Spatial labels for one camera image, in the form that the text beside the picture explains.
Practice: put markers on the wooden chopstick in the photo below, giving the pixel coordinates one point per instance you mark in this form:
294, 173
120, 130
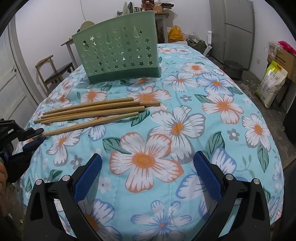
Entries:
150, 104
92, 106
127, 110
57, 117
92, 124

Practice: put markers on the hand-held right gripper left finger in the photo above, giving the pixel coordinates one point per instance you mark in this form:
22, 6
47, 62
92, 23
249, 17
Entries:
87, 178

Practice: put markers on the large cardboard box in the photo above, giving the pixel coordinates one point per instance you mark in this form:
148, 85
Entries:
283, 62

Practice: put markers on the person's left hand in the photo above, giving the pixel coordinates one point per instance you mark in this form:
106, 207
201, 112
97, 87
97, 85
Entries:
2, 178

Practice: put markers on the black trash can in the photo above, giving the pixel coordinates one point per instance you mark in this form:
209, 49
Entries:
233, 69

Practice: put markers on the blue floral blanket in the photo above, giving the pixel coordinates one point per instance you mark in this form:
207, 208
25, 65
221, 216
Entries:
185, 104

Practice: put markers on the green utensil holder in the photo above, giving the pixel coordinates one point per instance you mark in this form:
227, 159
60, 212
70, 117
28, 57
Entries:
115, 53

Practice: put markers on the white panel door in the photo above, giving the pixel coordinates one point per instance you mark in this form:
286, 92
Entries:
11, 81

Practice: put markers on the yellow plastic bag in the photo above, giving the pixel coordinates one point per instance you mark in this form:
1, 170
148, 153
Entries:
175, 33

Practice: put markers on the clear plastic bag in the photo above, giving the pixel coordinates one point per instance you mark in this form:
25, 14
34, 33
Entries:
272, 49

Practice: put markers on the yellow green bag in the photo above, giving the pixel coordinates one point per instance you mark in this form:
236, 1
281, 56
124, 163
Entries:
271, 85

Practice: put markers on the wooden table white legs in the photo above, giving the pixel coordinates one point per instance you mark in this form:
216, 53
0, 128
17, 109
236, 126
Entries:
161, 15

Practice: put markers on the grey refrigerator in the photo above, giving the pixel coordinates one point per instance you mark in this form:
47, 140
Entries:
231, 27

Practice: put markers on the red bottle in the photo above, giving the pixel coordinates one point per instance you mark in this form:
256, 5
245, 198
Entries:
148, 4

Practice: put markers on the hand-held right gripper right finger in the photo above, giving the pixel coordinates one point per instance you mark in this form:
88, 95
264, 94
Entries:
207, 178

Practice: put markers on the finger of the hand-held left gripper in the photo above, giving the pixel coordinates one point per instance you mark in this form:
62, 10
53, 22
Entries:
32, 143
30, 134

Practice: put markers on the wall outlet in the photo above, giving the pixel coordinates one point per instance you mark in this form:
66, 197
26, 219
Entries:
258, 60

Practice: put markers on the round pale green lid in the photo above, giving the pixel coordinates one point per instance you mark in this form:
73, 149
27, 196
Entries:
86, 26

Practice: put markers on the pink bundle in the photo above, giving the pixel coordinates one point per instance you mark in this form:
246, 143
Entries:
288, 47

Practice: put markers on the wooden chair black seat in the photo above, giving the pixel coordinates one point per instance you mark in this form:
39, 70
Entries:
54, 74

